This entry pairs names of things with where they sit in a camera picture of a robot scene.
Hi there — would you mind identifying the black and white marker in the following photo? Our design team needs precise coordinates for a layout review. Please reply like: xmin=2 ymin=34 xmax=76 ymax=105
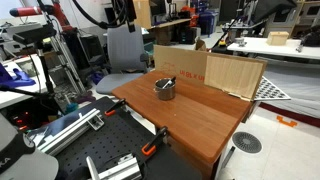
xmin=162 ymin=76 xmax=176 ymax=89

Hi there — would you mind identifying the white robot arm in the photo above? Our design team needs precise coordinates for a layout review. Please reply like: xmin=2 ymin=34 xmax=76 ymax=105
xmin=0 ymin=115 xmax=59 ymax=180

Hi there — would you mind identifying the silver metal pot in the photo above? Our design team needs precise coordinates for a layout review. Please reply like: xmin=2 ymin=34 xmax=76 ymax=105
xmin=154 ymin=78 xmax=175 ymax=101

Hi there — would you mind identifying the grey office chair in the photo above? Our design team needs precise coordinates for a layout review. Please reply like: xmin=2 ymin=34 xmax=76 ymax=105
xmin=96 ymin=25 xmax=148 ymax=95

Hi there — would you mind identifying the black orange clamp far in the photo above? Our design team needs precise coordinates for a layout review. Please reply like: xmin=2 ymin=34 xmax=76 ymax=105
xmin=104 ymin=99 xmax=126 ymax=116

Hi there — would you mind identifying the black orange clamp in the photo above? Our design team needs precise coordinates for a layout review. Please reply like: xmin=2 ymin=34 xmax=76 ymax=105
xmin=104 ymin=99 xmax=126 ymax=116
xmin=141 ymin=126 xmax=168 ymax=156

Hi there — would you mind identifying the black orange clamp near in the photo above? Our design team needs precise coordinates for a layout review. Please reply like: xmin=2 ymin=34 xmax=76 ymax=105
xmin=141 ymin=126 xmax=168 ymax=156

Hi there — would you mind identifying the black perforated breadboard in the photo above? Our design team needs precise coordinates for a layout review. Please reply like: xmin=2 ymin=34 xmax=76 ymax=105
xmin=55 ymin=109 xmax=202 ymax=180

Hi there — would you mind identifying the brown cardboard panel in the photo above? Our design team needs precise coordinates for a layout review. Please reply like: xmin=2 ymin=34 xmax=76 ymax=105
xmin=153 ymin=45 xmax=267 ymax=101

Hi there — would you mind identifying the round floor drain grate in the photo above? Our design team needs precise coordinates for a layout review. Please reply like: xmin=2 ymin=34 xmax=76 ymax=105
xmin=232 ymin=132 xmax=262 ymax=154

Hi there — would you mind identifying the dotted calibration board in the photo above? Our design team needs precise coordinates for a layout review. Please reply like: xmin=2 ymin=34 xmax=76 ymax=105
xmin=255 ymin=77 xmax=291 ymax=101

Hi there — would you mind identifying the white side table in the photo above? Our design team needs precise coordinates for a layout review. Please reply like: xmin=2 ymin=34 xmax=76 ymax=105
xmin=227 ymin=37 xmax=320 ymax=60

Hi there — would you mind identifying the small wooden box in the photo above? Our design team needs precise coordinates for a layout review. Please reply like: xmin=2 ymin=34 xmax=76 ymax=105
xmin=267 ymin=31 xmax=289 ymax=46

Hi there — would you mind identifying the aluminium extrusion rail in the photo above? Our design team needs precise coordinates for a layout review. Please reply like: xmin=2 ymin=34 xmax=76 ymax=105
xmin=37 ymin=108 xmax=104 ymax=156

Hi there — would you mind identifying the orange floor bracket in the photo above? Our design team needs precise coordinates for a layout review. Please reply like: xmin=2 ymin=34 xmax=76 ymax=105
xmin=276 ymin=116 xmax=297 ymax=127

